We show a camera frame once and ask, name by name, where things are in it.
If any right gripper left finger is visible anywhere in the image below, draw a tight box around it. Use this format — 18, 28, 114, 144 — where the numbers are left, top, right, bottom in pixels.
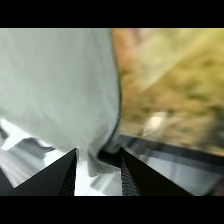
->
12, 147, 79, 197

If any olive green shirt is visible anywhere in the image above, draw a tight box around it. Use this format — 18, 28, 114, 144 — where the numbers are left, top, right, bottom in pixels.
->
0, 28, 122, 197

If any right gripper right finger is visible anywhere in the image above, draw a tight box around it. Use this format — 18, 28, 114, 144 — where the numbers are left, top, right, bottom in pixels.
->
119, 147, 194, 197

